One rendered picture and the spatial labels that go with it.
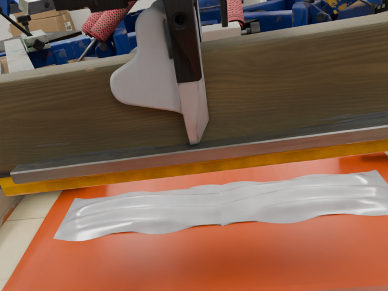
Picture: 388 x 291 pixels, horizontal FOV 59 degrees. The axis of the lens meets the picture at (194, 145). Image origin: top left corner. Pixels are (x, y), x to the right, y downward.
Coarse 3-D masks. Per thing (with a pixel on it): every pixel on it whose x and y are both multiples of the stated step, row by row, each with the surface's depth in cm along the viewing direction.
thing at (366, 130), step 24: (384, 120) 23; (216, 144) 24; (240, 144) 23; (264, 144) 23; (288, 144) 23; (312, 144) 23; (336, 144) 23; (24, 168) 25; (48, 168) 25; (72, 168) 25; (96, 168) 24; (120, 168) 24; (144, 168) 24
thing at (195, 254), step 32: (64, 192) 44; (96, 192) 43; (128, 192) 42; (32, 256) 34; (64, 256) 34; (96, 256) 33; (128, 256) 32; (160, 256) 32; (192, 256) 31; (32, 288) 31; (64, 288) 30; (96, 288) 30; (128, 288) 29; (160, 288) 29; (192, 288) 28; (224, 288) 28
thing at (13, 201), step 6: (0, 192) 40; (0, 198) 40; (6, 198) 41; (12, 198) 42; (18, 198) 43; (0, 204) 40; (6, 204) 41; (12, 204) 42; (0, 210) 39; (6, 210) 41; (12, 210) 42; (0, 216) 39; (6, 216) 40; (0, 222) 39
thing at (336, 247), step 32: (320, 160) 42; (352, 160) 41; (384, 160) 40; (256, 224) 34; (288, 224) 33; (320, 224) 33; (352, 224) 32; (384, 224) 32; (224, 256) 31; (256, 256) 30; (288, 256) 30; (320, 256) 29; (352, 256) 29; (384, 256) 28
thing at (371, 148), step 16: (368, 144) 25; (384, 144) 25; (240, 160) 26; (256, 160) 26; (272, 160) 26; (288, 160) 26; (304, 160) 26; (96, 176) 28; (112, 176) 28; (128, 176) 27; (144, 176) 27; (160, 176) 27; (176, 176) 27; (16, 192) 29; (32, 192) 29
